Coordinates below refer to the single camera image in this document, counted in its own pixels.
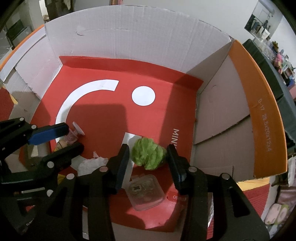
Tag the pastel plush slippers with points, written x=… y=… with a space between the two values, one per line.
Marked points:
x=276 y=214

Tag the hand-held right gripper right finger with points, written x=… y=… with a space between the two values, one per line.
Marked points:
x=177 y=168

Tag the wall mirror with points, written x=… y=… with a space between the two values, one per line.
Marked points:
x=261 y=18

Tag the row of toiletry bottles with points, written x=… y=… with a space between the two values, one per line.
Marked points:
x=283 y=62

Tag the clear plastic box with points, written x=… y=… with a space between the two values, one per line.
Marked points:
x=148 y=199

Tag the dark cloth covered table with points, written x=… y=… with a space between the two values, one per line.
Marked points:
x=266 y=69

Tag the cardboard box with red base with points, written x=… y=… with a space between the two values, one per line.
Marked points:
x=161 y=111

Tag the green plush toy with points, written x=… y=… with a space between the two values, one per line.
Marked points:
x=148 y=153

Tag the pink small toy cup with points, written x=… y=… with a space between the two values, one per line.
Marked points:
x=72 y=136

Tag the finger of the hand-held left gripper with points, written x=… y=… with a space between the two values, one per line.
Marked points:
x=46 y=134
x=67 y=154

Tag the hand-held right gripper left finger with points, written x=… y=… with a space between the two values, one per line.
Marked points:
x=122 y=166

